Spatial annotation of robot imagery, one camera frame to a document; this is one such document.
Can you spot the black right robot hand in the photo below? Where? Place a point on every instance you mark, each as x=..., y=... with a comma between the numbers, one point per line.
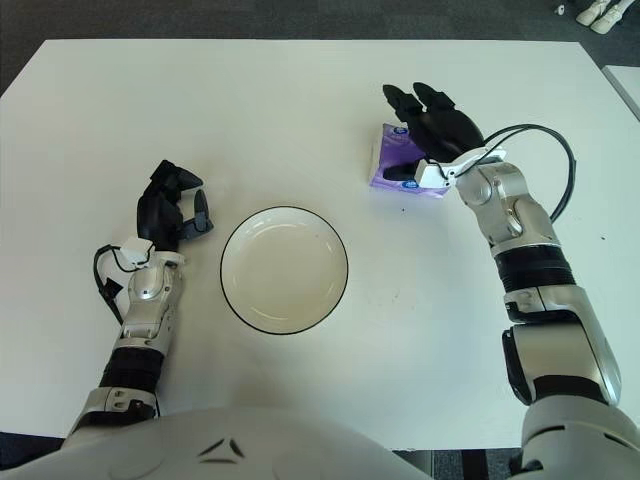
x=445, y=130

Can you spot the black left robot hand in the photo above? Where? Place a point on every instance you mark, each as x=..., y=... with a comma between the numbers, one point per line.
x=155, y=210

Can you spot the purple tissue paper pack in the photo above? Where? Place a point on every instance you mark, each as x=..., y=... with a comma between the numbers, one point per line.
x=390, y=150

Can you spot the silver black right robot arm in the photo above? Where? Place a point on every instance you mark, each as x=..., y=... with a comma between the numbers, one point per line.
x=510, y=200

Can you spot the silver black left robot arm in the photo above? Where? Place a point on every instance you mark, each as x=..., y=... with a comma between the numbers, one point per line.
x=150, y=290

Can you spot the white plate with black rim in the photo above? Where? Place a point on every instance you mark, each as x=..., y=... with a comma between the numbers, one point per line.
x=285, y=270

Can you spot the small white floor object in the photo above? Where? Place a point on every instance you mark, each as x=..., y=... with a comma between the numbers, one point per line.
x=558, y=9

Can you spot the white shoe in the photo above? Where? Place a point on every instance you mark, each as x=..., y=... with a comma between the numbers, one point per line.
x=612, y=20
x=590, y=12

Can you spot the grey side table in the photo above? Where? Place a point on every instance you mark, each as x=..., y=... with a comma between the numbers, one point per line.
x=627, y=85

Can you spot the grey robot torso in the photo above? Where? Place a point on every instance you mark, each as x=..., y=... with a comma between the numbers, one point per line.
x=225, y=450

